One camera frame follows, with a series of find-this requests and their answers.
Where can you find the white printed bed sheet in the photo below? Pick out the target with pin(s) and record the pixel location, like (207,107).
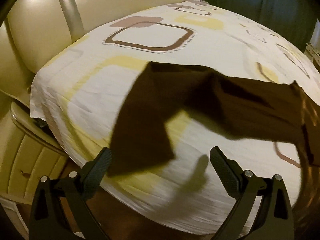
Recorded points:
(150,35)

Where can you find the dark brown small garment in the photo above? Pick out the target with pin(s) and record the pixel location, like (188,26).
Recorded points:
(150,110)

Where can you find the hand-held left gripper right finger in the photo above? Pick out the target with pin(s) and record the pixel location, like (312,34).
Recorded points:
(225,171)

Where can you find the dark curtain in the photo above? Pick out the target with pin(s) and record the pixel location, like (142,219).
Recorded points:
(250,0)

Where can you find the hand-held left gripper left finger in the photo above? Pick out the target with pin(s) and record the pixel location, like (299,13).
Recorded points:
(100,171)

